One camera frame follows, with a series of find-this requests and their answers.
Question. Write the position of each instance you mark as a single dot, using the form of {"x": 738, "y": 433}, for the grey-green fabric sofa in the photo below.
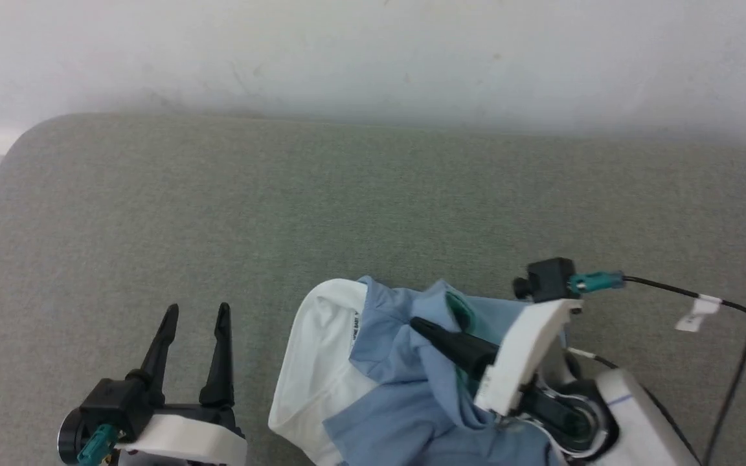
{"x": 282, "y": 213}

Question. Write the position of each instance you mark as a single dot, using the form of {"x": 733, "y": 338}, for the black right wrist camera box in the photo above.
{"x": 551, "y": 278}

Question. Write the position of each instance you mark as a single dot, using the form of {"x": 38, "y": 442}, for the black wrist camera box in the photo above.
{"x": 111, "y": 401}
{"x": 551, "y": 278}

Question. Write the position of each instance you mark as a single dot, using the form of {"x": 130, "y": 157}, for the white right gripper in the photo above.
{"x": 522, "y": 349}

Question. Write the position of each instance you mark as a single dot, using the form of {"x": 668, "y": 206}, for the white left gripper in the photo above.
{"x": 185, "y": 440}

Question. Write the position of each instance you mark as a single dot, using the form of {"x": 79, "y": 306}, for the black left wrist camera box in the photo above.
{"x": 111, "y": 401}

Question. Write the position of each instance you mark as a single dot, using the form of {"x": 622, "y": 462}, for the light blue and white garment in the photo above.
{"x": 399, "y": 401}

